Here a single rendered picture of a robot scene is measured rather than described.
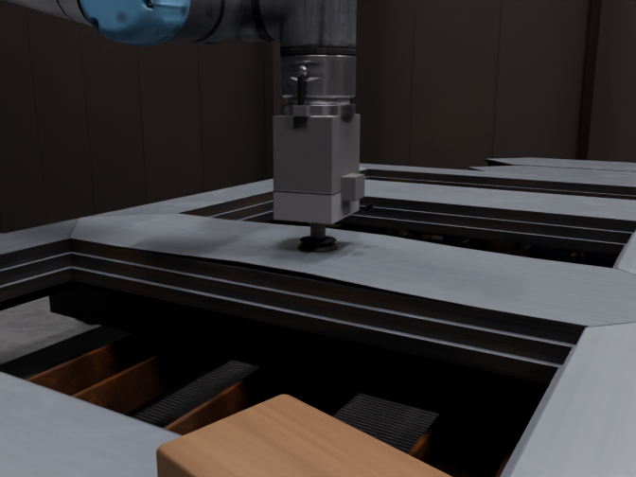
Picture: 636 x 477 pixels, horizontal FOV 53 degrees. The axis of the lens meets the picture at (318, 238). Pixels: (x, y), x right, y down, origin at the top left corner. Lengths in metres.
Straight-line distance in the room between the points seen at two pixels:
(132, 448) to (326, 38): 0.42
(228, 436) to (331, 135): 0.42
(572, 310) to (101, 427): 0.36
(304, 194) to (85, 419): 0.34
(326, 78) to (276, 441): 0.45
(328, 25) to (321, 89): 0.06
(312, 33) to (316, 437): 0.46
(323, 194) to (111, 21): 0.24
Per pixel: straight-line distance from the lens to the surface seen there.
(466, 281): 0.59
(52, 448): 0.35
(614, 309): 0.56
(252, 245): 0.70
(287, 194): 0.64
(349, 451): 0.23
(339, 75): 0.63
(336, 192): 0.63
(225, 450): 0.23
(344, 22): 0.64
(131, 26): 0.55
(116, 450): 0.34
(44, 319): 1.10
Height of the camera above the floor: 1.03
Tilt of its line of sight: 13 degrees down
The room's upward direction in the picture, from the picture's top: straight up
